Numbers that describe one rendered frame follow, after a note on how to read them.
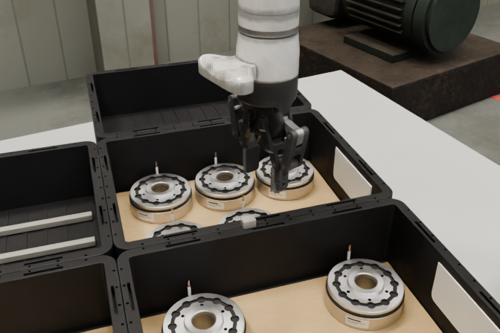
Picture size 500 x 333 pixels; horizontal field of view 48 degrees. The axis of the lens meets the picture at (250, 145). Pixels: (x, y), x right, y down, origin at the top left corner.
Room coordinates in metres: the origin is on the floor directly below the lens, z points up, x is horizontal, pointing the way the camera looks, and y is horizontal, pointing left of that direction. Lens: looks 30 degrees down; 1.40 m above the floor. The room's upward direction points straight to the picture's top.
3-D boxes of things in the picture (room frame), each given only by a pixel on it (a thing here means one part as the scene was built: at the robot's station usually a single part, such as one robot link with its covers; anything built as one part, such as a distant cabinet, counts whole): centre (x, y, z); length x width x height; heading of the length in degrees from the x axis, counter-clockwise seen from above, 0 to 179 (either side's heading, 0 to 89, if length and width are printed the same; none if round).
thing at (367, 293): (0.56, -0.15, 0.86); 0.05 x 0.05 x 0.01
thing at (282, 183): (0.60, -0.05, 1.01); 0.03 x 0.01 x 0.05; 36
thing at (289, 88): (0.63, -0.02, 1.10); 0.08 x 0.08 x 0.09
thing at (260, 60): (0.62, -0.01, 1.17); 0.11 x 0.09 x 0.06; 126
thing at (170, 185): (0.78, 0.15, 0.86); 0.05 x 0.05 x 0.01
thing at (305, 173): (0.84, -0.06, 0.86); 0.10 x 0.10 x 0.01
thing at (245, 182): (0.81, 0.04, 0.86); 0.10 x 0.10 x 0.01
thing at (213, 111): (1.03, 0.11, 0.87); 0.40 x 0.30 x 0.11; 108
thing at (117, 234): (0.75, 0.02, 0.92); 0.40 x 0.30 x 0.02; 108
